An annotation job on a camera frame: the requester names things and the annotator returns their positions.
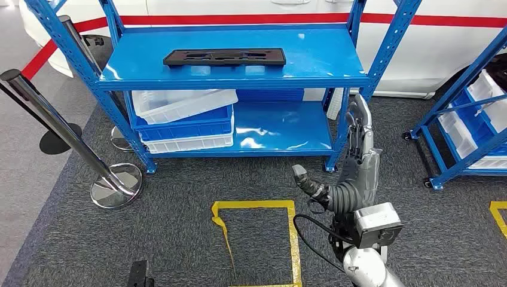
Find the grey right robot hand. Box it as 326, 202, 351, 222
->
292, 93, 383, 215

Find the black plastic plate bracket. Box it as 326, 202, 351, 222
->
163, 48, 287, 67

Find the white slotted plastic panel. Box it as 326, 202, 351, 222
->
326, 87, 344, 121

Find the yellow floor tape square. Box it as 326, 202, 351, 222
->
210, 200, 303, 287
489, 201, 507, 239

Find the white car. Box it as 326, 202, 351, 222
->
19, 0, 507, 100

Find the red barrier belt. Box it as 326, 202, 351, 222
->
22, 13, 507, 80

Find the black stanchion with disc base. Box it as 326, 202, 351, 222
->
0, 81, 83, 155

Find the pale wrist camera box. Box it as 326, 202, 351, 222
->
353, 203, 404, 249

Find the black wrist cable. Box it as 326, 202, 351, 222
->
293, 214, 349, 274

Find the chrome stanchion post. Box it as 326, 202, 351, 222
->
58, 15, 136, 153
0, 69, 143, 210

